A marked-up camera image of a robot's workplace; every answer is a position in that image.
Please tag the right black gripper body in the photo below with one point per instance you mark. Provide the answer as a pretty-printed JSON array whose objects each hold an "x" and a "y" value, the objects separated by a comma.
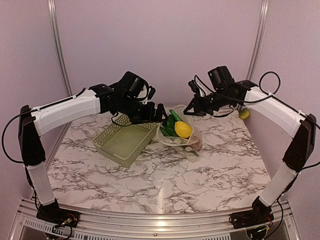
[{"x": 215, "y": 103}]

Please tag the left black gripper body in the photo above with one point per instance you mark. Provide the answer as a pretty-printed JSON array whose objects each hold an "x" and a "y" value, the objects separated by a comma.
[{"x": 137, "y": 113}]

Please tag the clear zip top bag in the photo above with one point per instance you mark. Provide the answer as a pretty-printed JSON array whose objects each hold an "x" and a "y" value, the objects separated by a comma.
[{"x": 181, "y": 145}]

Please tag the yellow lemon toy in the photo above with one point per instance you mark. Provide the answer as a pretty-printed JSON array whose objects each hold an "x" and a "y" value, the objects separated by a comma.
[{"x": 182, "y": 129}]

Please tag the brown red potato toy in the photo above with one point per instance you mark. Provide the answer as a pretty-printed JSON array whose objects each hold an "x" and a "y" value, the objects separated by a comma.
[{"x": 197, "y": 145}]

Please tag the green bell pepper toy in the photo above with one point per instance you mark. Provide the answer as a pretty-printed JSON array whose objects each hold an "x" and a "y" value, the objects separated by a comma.
[{"x": 244, "y": 113}]

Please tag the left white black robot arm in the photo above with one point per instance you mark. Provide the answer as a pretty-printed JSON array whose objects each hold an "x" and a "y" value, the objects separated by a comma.
[{"x": 36, "y": 122}]

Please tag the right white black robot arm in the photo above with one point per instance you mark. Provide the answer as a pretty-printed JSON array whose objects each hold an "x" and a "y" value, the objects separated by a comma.
[{"x": 301, "y": 128}]

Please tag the pale green perforated basket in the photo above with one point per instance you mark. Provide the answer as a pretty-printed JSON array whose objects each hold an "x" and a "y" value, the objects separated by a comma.
[{"x": 123, "y": 142}]

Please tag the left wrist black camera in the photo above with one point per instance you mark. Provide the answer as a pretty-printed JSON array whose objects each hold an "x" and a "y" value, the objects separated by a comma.
[{"x": 134, "y": 87}]

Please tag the wrist black camera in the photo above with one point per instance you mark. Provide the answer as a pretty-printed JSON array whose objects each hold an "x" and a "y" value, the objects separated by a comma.
[
  {"x": 220, "y": 78},
  {"x": 134, "y": 87}
]

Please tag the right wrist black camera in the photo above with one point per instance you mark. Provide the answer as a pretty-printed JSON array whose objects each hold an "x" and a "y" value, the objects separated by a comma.
[{"x": 220, "y": 78}]

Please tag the right aluminium frame post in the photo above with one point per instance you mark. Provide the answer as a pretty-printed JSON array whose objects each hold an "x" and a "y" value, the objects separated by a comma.
[{"x": 259, "y": 38}]

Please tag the front aluminium rail base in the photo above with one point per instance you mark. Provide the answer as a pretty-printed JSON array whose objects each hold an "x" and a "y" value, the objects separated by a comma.
[{"x": 109, "y": 225}]

